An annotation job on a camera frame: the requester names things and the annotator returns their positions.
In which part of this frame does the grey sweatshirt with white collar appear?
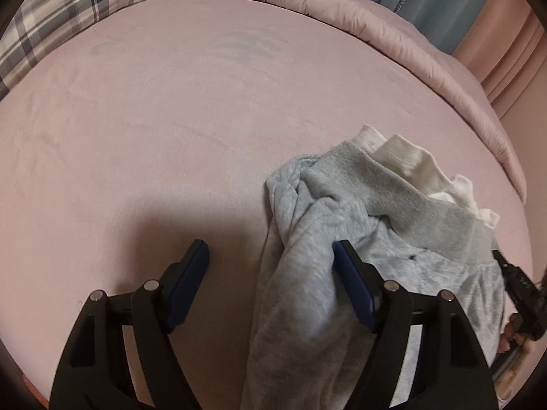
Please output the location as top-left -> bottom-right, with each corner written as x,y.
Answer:
241,124 -> 507,410

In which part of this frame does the plaid pillow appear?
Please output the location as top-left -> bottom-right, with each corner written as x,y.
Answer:
0,0 -> 178,100

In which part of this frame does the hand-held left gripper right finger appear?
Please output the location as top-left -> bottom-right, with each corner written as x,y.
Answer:
332,239 -> 501,410

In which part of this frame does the teal blue cloth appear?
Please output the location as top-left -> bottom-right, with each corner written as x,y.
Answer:
337,0 -> 500,56

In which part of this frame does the pink quilted comforter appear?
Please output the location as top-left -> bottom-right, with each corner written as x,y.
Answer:
160,0 -> 527,204

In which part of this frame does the person's right hand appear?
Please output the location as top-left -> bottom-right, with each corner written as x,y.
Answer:
497,314 -> 529,356

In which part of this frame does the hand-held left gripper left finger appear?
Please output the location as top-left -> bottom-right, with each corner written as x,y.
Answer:
49,239 -> 210,410

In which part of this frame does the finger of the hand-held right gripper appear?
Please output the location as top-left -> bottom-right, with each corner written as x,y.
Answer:
491,249 -> 535,297

